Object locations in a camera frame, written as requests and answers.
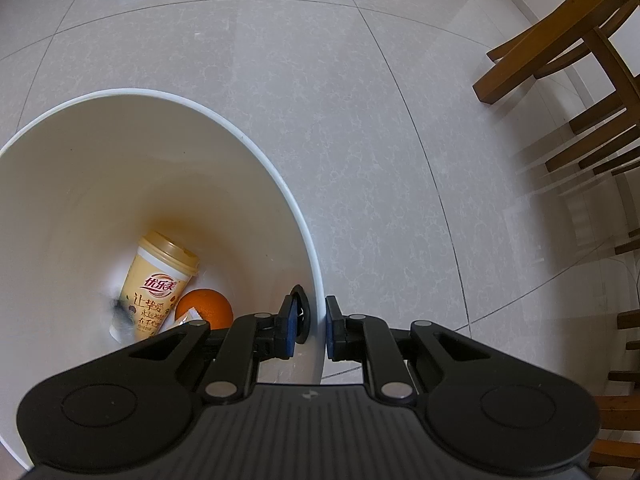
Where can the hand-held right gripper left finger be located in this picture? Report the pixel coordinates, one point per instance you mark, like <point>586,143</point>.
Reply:
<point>287,325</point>

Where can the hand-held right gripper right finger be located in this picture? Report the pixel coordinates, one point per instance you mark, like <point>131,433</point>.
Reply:
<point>332,327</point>

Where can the orange peel half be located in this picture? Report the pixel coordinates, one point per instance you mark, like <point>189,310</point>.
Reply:
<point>207,307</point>

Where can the orange and white packet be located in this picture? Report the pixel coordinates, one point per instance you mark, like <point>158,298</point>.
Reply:
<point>186,317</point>

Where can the beige milk tea cup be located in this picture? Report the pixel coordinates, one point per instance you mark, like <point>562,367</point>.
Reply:
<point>160,280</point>

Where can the white plastic trash bin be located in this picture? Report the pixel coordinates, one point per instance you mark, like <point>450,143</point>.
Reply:
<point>150,160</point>

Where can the wooden chair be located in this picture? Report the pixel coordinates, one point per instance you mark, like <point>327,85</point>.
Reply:
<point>550,40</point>
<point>620,410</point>

